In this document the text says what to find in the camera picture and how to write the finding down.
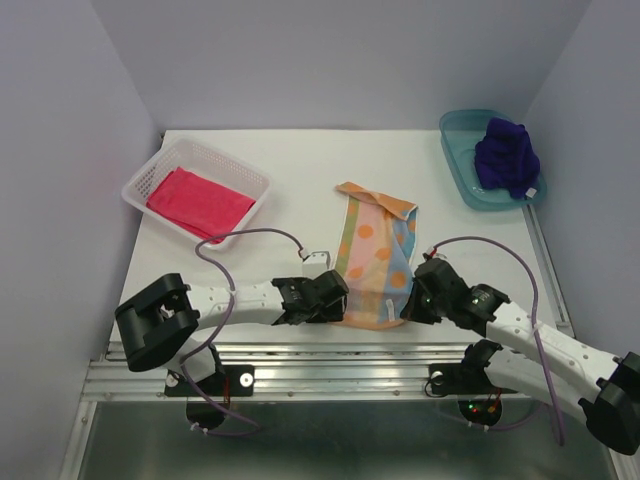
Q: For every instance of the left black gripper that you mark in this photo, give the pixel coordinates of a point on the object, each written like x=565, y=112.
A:
x=330, y=313

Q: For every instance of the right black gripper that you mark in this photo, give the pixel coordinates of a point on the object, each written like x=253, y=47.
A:
x=412, y=310

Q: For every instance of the orange patterned towel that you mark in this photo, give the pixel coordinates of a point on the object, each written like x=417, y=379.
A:
x=374, y=257

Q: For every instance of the purple towel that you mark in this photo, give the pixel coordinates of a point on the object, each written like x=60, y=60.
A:
x=505, y=159

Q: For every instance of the pink microfiber towel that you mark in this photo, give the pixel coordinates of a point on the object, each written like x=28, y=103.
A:
x=197, y=205

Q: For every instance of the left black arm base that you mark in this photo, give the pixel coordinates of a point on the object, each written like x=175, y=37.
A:
x=209, y=408

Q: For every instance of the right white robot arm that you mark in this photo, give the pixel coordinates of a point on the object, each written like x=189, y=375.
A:
x=517, y=353

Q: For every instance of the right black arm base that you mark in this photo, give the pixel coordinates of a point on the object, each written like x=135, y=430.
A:
x=479, y=400

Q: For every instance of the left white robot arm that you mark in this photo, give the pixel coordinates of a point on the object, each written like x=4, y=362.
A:
x=157, y=326

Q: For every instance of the teal plastic tray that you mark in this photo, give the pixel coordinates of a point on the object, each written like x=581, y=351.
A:
x=460, y=131

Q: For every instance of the white plastic basket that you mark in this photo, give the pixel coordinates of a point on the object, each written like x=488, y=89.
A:
x=205, y=161

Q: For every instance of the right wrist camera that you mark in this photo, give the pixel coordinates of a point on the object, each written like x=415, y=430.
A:
x=433, y=254

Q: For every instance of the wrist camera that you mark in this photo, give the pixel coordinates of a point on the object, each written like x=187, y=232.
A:
x=315, y=264
x=433, y=254

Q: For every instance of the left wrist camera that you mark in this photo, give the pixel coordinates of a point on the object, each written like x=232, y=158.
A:
x=315, y=264

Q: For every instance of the aluminium mounting rail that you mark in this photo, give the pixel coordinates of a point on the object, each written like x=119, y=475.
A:
x=293, y=372

